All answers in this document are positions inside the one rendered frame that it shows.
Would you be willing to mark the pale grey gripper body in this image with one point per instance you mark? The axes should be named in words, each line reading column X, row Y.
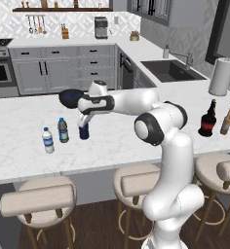
column 84, row 120

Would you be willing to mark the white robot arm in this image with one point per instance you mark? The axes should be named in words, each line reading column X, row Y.
column 172, row 155

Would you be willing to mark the dark plastic bottle blue cap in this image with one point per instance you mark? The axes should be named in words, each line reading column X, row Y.
column 63, row 131

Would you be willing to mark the clear plastic bottle blue label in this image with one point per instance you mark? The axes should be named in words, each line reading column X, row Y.
column 48, row 141

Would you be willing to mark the grey cupboard run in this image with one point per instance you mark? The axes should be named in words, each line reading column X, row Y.
column 61, row 69

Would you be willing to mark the black dishwasher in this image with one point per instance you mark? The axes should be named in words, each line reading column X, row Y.
column 127, row 71

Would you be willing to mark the beige stool wooden legs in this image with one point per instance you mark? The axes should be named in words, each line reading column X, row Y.
column 134, row 186
column 39, row 199
column 214, row 171

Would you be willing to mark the wooden knife block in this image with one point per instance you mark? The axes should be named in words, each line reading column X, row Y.
column 65, row 33

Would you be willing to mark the grey coffee machine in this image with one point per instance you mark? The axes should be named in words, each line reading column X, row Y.
column 101, row 28

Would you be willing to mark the steel oven with hob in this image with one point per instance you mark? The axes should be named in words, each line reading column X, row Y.
column 1, row 69

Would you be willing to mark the dark sink basin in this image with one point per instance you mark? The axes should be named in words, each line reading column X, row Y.
column 169, row 71

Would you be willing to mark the brass kettle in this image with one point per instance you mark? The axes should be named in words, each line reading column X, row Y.
column 134, row 36

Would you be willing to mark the white soap dispenser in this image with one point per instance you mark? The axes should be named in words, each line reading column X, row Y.
column 166, row 52

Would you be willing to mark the wooden shelf with items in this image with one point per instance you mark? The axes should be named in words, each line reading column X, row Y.
column 62, row 9

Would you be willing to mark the grey tap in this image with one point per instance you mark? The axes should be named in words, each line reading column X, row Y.
column 187, row 60

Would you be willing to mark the dark glass bottle red label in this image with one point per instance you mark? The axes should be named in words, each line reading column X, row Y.
column 207, row 120

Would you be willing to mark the amber glass bottle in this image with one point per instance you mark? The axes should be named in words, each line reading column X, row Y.
column 227, row 122

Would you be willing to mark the white paper towel roll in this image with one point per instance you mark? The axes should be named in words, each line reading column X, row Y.
column 222, row 76

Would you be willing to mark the black framed window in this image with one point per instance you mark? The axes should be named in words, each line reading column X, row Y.
column 222, row 35

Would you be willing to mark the white wall socket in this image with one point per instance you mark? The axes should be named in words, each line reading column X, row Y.
column 116, row 20

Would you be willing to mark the rail with hanging tools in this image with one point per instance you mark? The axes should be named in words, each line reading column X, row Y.
column 35, row 23

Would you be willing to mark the grey wall cupboards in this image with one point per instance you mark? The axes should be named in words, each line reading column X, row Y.
column 156, row 11

